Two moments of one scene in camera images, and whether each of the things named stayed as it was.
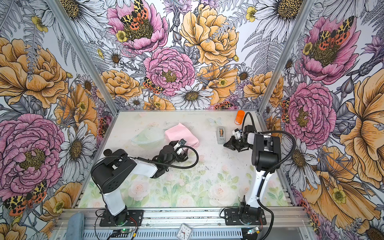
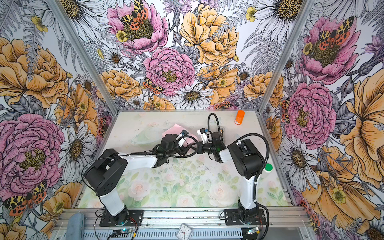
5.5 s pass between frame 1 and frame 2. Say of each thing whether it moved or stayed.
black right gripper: moved
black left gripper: moved
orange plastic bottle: stayed
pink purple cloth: stayed
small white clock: stayed
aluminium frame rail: stayed
